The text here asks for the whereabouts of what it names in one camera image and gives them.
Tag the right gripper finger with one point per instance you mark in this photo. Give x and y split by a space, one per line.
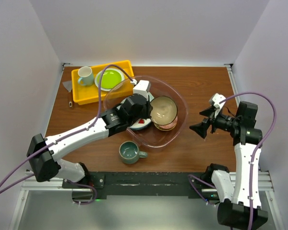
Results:
208 112
201 128

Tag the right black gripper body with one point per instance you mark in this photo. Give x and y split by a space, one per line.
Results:
223 122

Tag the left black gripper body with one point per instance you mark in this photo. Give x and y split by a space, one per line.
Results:
145 113

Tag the brown beige glazed bowl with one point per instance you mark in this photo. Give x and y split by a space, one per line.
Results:
164 110

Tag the red brown bottom bowl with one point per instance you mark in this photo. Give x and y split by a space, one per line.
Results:
172 124

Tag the teal ceramic mug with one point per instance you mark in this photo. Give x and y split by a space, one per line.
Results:
130 153

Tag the yellow blue patterned bowl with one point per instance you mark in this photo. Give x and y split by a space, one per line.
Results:
164 129

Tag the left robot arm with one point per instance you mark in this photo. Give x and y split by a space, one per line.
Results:
46 154

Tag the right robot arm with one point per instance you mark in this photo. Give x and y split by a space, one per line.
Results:
240 206

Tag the clear plastic bin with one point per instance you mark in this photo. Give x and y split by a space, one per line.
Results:
150 136

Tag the grey rimmed plate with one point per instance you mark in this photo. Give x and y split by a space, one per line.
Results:
104 89

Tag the lime green plate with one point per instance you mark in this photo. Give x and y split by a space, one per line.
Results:
110 79

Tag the yellow plastic tray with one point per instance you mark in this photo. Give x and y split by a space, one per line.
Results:
89 94

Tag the light blue white mug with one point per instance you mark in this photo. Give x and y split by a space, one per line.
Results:
86 77

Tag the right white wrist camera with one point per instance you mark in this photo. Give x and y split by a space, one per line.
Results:
217 101

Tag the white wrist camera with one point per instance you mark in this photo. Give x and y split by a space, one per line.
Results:
217 101
141 87

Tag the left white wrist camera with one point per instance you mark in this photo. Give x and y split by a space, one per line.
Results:
141 87

